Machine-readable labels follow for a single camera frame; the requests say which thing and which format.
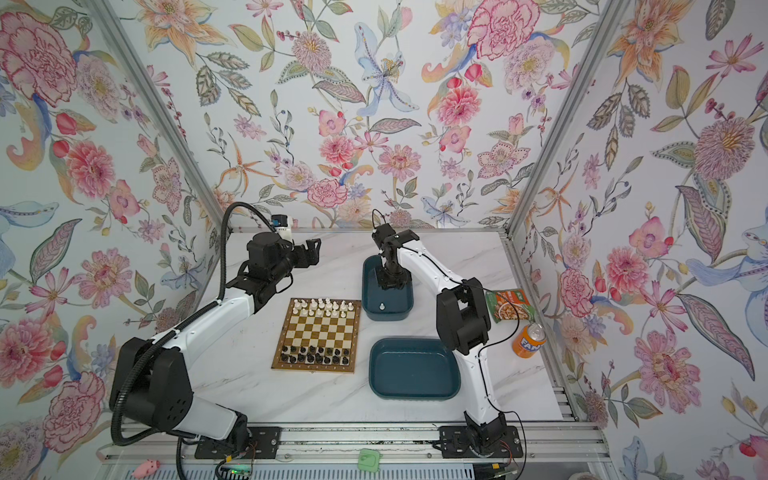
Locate wooden chess board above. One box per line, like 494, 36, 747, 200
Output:
271, 298, 362, 373

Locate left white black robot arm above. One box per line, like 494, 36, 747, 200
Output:
109, 202, 322, 465

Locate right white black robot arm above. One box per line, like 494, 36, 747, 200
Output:
362, 222, 526, 462

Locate white chess pieces on board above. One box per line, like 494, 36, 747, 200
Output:
288, 298, 361, 320

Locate black chess pieces on board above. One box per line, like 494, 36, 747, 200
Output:
277, 344, 351, 366

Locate far teal plastic bin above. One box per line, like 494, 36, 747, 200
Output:
362, 255, 414, 321

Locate teal plastic bin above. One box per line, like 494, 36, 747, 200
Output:
362, 255, 414, 321
369, 337, 461, 401

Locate near teal plastic bin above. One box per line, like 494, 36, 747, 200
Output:
369, 337, 461, 401

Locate green snack packet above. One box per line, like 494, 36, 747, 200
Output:
485, 289, 535, 323

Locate orange soda can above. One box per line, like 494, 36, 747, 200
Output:
512, 323, 547, 358

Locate pink toy pig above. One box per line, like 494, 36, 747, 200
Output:
132, 460, 160, 480

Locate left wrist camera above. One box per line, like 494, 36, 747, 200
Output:
270, 214, 294, 244

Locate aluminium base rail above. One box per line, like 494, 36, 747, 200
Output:
95, 422, 613, 466

